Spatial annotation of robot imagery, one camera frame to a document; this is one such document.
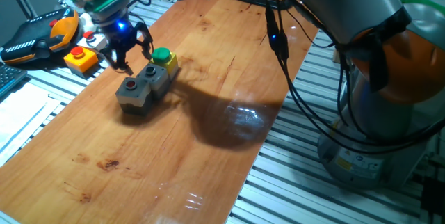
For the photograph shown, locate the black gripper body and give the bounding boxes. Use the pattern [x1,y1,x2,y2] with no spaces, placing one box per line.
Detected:
[100,17,140,54]

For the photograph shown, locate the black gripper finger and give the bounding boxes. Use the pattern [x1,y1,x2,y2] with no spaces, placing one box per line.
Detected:
[104,45,135,77]
[133,21,155,62]

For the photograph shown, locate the yellow box large green button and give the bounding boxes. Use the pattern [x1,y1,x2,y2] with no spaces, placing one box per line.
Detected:
[149,47,179,81]

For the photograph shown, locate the grey box small red button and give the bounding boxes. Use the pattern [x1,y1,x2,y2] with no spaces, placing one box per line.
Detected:
[115,77,153,116]

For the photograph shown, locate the grey box small green button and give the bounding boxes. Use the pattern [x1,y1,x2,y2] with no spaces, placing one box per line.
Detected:
[136,63,171,99]

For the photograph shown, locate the white box red mushroom button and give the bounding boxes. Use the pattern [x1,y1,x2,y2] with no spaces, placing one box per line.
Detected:
[76,31,108,54]

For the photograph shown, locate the green wrist adapter plate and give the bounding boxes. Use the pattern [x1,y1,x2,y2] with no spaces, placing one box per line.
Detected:
[83,0,128,15]

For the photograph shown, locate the yellow box red mushroom button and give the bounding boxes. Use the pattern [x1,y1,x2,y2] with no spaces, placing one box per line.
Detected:
[63,46,99,79]

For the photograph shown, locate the black orange teach pendant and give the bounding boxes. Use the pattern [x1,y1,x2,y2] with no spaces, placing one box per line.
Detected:
[0,7,81,65]

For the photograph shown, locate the glossy wooden board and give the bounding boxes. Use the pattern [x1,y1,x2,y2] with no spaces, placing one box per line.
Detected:
[0,0,321,224]

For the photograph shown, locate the black computer keyboard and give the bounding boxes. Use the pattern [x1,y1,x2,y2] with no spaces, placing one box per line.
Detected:
[0,63,28,98]

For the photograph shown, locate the white paper sheets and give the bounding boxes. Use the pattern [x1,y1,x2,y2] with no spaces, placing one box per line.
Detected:
[0,83,62,168]

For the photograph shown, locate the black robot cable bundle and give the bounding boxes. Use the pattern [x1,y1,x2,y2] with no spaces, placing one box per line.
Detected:
[124,0,445,155]

